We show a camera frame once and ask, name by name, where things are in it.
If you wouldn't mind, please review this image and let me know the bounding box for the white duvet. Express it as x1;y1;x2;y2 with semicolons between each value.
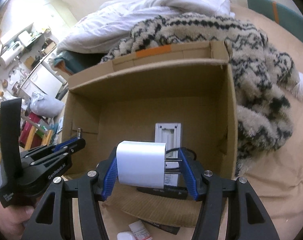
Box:
57;0;235;54

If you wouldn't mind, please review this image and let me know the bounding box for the black flashlight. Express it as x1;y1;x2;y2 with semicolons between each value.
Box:
136;185;188;200

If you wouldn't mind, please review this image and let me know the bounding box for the white rectangular device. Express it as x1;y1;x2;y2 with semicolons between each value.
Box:
155;123;182;187

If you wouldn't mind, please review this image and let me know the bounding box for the white power adapter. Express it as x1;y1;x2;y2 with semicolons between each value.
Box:
116;141;179;189

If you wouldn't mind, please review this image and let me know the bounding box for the white earbuds case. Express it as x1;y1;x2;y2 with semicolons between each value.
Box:
117;231;136;240

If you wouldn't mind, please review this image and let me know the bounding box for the teal cushion with orange strap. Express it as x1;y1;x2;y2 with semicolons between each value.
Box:
247;0;303;42

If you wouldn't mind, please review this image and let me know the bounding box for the black strap cord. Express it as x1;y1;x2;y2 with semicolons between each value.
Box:
165;146;197;160

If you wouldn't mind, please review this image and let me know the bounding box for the person's left hand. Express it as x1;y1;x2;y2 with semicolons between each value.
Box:
0;204;34;239

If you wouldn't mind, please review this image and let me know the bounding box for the small brown battery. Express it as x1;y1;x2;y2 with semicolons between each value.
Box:
77;128;82;139

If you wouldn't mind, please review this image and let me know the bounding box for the black and cream knit blanket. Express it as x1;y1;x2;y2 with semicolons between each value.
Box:
102;12;303;176

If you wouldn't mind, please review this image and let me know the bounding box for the black lipstick tube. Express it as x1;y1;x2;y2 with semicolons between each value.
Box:
141;219;180;235

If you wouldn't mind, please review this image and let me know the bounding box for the brown cardboard box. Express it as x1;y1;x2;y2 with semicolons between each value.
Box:
61;40;240;228

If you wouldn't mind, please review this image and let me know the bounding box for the white water heater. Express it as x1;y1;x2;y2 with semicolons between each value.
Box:
0;41;24;68

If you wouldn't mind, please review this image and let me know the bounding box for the wooden chair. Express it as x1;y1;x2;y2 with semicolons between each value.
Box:
19;112;53;150

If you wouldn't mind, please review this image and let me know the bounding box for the white bottle red label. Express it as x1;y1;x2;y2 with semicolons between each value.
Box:
129;220;152;240

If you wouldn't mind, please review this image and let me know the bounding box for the white plastic bag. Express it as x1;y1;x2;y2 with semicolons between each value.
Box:
30;92;65;118

